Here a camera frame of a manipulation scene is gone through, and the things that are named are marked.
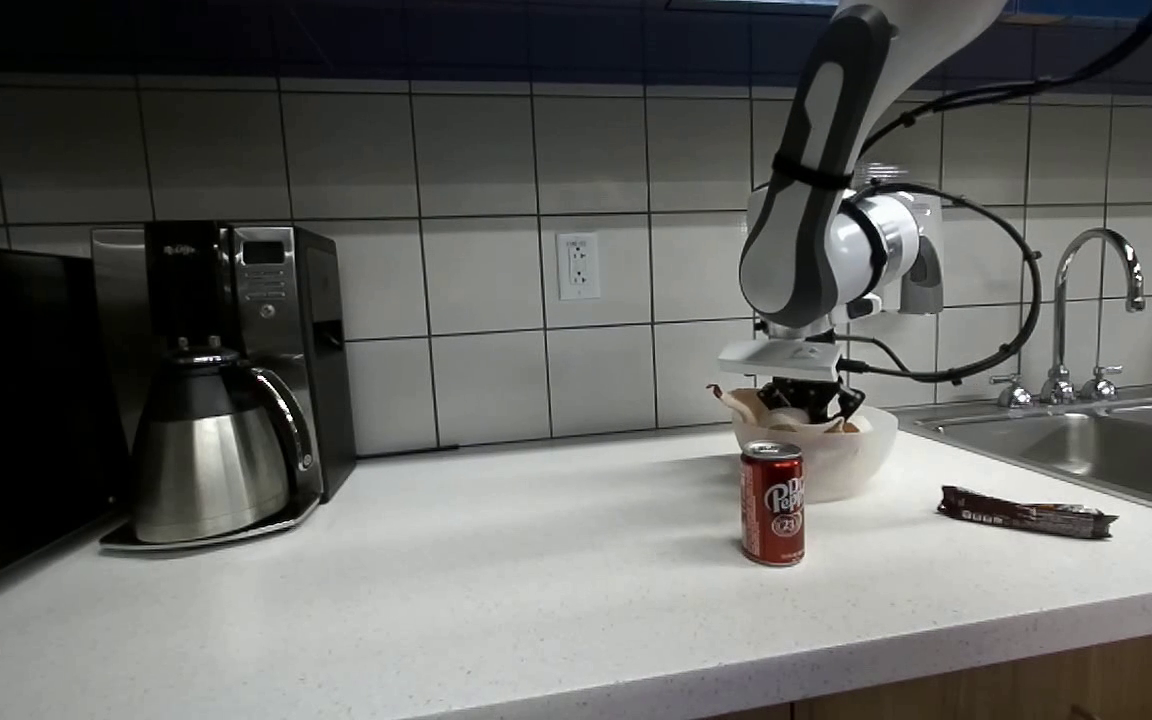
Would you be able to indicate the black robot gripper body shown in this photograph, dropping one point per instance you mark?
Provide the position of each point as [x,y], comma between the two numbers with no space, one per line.
[819,402]

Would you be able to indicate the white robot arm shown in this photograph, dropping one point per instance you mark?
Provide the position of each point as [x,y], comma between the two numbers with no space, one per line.
[819,247]

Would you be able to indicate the white bowl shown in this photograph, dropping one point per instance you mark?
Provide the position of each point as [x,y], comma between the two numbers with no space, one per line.
[837,456]

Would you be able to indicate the red soda can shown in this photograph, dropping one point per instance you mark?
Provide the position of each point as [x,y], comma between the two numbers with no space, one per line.
[772,502]

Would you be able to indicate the dark snack bar wrapper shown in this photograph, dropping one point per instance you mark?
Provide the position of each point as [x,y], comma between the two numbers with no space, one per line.
[1027,519]

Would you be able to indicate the stainless steel double sink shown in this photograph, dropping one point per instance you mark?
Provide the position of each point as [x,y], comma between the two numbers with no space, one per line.
[1096,440]

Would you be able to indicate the wooden lower cabinet front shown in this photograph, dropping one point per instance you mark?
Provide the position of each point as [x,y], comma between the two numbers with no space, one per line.
[1109,682]

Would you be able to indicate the black steel coffee maker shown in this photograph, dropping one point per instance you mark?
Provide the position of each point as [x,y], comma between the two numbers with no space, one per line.
[207,285]

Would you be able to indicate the stainless steel coffee carafe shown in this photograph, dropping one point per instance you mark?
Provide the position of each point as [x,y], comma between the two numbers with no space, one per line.
[220,451]

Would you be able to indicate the black microwave oven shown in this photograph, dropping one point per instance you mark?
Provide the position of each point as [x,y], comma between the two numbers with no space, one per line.
[62,446]

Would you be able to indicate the blue upper cabinets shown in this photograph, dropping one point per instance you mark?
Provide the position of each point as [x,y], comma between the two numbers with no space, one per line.
[586,43]

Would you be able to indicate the white wall soap dispenser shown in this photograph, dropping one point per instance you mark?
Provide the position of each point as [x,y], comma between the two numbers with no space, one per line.
[912,277]

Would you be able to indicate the white wall power outlet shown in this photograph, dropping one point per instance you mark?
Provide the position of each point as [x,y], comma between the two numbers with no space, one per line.
[579,266]

